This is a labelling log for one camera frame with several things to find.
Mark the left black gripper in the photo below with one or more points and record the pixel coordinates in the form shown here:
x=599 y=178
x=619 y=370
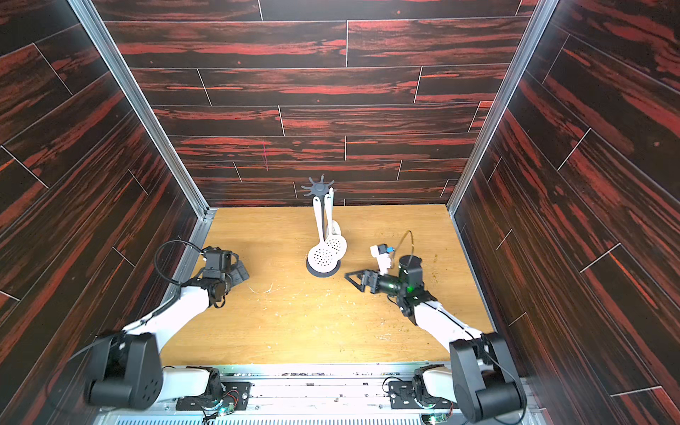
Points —
x=237 y=275

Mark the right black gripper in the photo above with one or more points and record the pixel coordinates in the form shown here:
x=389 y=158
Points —
x=367 y=282

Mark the white teal skimmer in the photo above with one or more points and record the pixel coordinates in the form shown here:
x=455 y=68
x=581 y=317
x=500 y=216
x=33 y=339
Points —
x=335 y=229
x=321 y=258
x=335 y=241

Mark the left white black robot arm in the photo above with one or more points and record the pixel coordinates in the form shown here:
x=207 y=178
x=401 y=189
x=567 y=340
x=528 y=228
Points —
x=125 y=369

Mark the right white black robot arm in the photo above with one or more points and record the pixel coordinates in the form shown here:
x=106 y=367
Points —
x=481 y=381

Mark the grey utensil rack stand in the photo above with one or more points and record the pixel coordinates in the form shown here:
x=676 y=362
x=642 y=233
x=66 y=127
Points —
x=320 y=189

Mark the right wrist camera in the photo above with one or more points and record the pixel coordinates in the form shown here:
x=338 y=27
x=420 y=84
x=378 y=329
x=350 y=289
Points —
x=384 y=257

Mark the left aluminium corner post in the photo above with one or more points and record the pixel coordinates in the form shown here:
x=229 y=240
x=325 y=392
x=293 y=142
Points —
x=133 y=106

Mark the aluminium corner post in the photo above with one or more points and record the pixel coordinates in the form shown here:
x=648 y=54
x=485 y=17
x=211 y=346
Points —
x=530 y=39
x=133 y=106

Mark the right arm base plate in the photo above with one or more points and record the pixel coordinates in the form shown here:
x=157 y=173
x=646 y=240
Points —
x=403 y=396

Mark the aluminium front rail frame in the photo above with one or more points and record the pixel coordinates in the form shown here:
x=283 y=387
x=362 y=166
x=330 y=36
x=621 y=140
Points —
x=352 y=393

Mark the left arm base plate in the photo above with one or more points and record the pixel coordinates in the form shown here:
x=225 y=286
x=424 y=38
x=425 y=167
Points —
x=233 y=396

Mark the right aluminium corner post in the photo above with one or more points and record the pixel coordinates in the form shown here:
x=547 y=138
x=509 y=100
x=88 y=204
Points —
x=530 y=39

